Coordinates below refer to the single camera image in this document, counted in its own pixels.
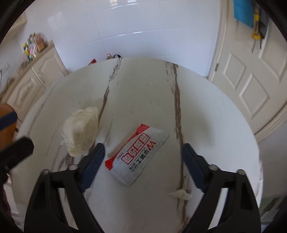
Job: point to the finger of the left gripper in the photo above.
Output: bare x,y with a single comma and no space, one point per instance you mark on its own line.
8,120
16,152

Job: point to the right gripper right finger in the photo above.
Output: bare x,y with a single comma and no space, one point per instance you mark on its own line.
240,212

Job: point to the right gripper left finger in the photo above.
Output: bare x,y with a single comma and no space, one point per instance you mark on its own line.
45,212

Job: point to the red white snack wrapper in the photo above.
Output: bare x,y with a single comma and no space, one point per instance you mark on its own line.
128,163

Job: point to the cream kitchen cabinet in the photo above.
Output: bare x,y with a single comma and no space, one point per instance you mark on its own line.
38,76

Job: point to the small white tissue scrap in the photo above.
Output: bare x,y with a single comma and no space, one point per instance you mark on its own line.
181,194

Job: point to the large crumpled white tissue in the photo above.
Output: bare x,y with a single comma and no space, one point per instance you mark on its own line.
80,130

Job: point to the bottles and packets on counter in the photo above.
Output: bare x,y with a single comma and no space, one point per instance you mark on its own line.
35,44

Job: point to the round white marble table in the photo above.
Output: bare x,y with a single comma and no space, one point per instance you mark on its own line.
129,92

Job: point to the white panel door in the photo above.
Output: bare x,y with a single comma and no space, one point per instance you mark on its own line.
251,73

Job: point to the yellow grey hanging clothes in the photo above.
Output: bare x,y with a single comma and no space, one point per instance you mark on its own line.
260,22

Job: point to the blue hanging cloth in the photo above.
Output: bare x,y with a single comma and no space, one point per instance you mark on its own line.
244,11

